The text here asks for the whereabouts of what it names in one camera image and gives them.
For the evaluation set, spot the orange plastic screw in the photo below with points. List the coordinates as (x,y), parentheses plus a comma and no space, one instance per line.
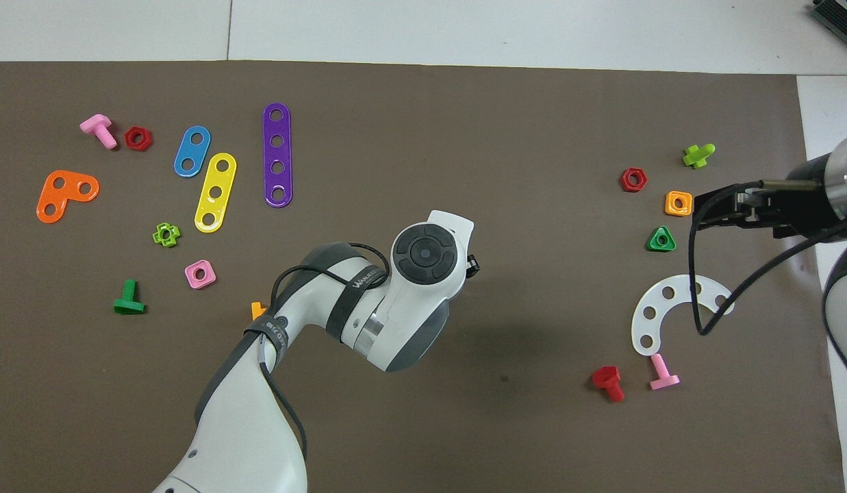
(257,311)

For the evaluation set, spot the pink plastic screw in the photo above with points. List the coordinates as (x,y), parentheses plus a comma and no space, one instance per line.
(103,131)
(661,373)

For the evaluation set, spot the green triangle plastic nut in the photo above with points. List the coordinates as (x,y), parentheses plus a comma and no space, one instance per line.
(652,246)

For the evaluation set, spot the orange square plastic nut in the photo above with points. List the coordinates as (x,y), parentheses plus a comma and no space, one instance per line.
(669,211)

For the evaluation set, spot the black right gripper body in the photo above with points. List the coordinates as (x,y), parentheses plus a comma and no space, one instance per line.
(803,202)

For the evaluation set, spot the red hexagon plastic nut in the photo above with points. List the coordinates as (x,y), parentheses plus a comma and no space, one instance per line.
(625,186)
(146,144)

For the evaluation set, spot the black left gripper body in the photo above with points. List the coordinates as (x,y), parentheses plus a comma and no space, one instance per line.
(472,265)

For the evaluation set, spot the green plastic screw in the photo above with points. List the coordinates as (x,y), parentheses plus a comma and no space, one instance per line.
(129,305)

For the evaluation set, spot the orange heart-shaped plate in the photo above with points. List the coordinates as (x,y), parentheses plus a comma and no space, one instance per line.
(67,197)

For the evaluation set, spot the white curved perforated plate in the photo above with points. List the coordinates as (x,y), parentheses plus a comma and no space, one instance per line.
(657,304)

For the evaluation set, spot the dark grey ribbed device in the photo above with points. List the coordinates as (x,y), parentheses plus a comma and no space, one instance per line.
(839,17)

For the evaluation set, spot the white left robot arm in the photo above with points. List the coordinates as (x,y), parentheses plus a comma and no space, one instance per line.
(409,294)

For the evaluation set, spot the purple four-hole plate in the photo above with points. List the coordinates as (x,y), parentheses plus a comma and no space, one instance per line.
(277,154)

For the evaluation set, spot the pink square plastic nut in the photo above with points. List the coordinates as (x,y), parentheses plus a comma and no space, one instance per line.
(209,279)

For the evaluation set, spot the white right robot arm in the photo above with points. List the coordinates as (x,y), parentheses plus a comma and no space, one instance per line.
(846,185)

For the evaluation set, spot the blue two-hole plate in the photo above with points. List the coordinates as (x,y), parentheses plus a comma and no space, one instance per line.
(192,151)

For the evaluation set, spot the yellow three-hole plate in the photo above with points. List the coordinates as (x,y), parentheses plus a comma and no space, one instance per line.
(220,179)

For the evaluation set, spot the lime green cross screw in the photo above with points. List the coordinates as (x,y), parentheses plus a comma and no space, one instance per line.
(697,157)

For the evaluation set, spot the red plastic screw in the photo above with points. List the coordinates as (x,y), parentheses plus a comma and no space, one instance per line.
(607,376)

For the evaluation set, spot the lime green cross nut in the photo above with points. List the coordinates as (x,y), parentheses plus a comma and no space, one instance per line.
(157,236)

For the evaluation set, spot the brown table mat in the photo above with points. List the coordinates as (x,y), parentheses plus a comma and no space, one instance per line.
(533,287)

